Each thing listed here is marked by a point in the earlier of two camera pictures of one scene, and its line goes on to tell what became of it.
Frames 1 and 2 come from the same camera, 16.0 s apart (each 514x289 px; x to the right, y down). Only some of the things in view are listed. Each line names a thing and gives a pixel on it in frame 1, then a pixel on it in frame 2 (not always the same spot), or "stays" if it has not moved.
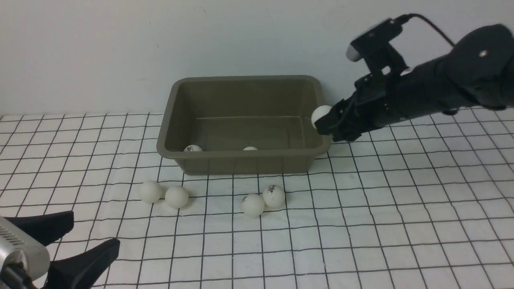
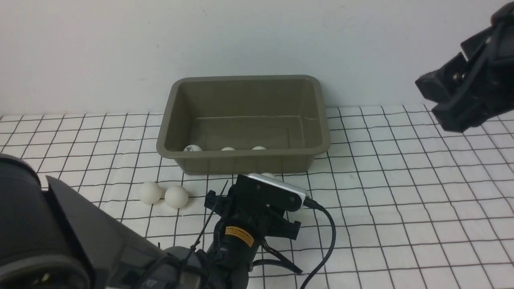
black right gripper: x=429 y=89 to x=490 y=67
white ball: x=149 y=191 stays
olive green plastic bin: x=242 y=124 stays
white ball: x=319 y=111 to x=324 y=155
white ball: x=192 y=148 stays
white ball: x=176 y=196 stays
